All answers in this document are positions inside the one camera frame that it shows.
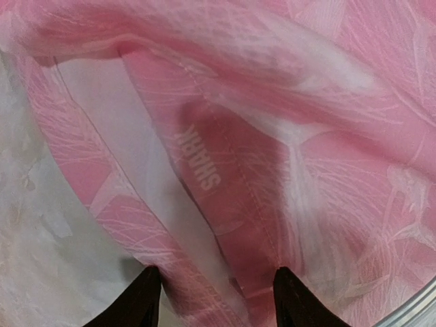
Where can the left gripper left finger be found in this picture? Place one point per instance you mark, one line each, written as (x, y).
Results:
(137, 306)

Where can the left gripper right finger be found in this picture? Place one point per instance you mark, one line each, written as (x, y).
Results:
(297, 306)

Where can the pink printed garment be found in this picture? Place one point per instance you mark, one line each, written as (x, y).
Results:
(222, 140)

